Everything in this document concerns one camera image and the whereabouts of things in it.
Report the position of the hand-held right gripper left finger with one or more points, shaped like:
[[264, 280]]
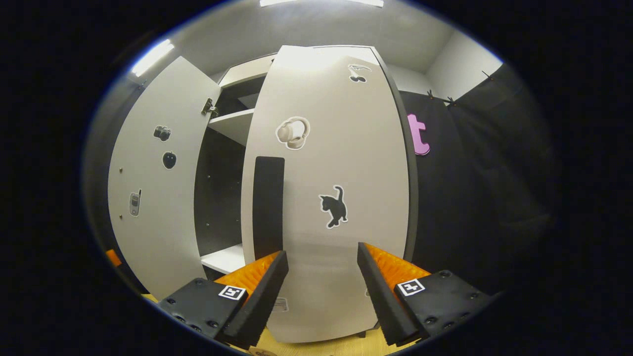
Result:
[[259, 306]]

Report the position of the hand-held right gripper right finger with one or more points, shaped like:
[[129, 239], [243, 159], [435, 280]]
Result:
[[381, 296]]

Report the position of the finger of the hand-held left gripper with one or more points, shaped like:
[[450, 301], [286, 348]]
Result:
[[113, 257]]

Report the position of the white cabinet door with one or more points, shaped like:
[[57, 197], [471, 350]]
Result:
[[336, 158], [158, 222]]

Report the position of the white cabinet shelf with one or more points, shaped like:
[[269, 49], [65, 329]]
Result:
[[225, 259], [235, 126]]

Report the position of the white cabinet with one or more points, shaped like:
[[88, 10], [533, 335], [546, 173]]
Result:
[[217, 198]]

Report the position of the black backdrop cloth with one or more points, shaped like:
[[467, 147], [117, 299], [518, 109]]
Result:
[[484, 173]]

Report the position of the small ceiling light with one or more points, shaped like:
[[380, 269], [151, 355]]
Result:
[[152, 58]]

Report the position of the long ceiling light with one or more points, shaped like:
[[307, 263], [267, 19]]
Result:
[[321, 2]]

